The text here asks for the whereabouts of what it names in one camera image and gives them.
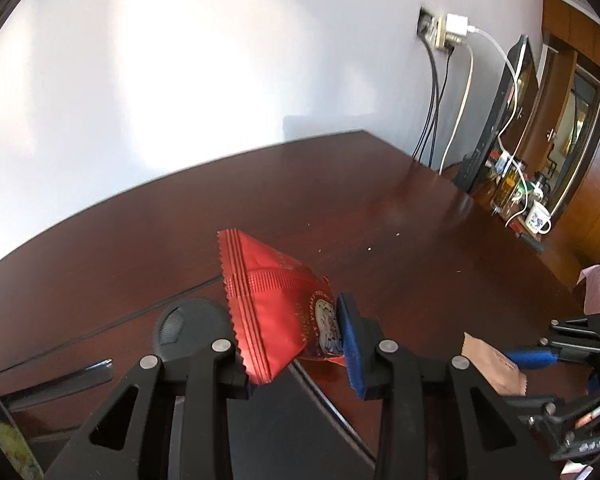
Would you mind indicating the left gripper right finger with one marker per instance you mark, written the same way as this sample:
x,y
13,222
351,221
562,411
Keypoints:
x,y
359,338

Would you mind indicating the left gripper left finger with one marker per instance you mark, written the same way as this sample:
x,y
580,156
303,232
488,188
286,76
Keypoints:
x,y
236,379

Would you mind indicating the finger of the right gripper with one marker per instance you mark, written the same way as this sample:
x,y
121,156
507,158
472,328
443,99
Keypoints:
x,y
532,358

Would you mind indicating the beige snack packet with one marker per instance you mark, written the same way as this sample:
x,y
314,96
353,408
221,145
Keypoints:
x,y
500,372

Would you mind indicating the red snack packet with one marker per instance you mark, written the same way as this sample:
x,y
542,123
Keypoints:
x,y
280,309

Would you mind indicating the pink cloth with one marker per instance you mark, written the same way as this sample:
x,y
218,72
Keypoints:
x,y
589,281

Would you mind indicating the white blue mug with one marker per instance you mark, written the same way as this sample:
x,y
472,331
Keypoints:
x,y
538,220

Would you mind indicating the stainless steel bowl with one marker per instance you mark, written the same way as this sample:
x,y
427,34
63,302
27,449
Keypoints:
x,y
17,461

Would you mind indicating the black monitor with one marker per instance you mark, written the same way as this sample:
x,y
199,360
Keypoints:
x,y
509,114

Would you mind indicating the white charger adapter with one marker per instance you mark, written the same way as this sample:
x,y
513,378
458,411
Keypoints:
x,y
455,28

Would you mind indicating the wall power outlet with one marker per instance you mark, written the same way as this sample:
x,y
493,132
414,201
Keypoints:
x,y
431,29

